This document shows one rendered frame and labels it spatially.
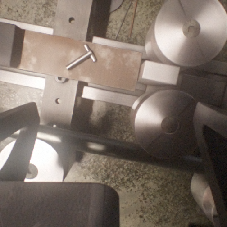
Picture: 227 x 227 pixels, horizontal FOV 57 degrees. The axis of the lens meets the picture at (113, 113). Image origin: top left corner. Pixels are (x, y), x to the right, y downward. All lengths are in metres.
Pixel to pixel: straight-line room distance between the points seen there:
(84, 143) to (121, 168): 0.11
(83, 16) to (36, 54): 0.06
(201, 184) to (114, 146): 0.09
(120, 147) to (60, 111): 0.07
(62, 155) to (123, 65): 0.08
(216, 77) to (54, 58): 0.16
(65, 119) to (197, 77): 0.13
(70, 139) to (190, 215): 0.19
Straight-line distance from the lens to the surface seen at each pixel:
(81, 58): 0.16
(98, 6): 0.25
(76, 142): 0.16
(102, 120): 0.24
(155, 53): 0.17
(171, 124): 0.16
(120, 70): 0.16
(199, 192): 0.21
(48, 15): 0.26
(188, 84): 0.22
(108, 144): 0.16
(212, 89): 0.23
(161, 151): 0.16
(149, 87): 0.20
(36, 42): 0.18
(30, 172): 0.17
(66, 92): 0.20
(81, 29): 0.20
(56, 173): 0.16
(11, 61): 0.17
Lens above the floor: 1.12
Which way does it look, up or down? 84 degrees down
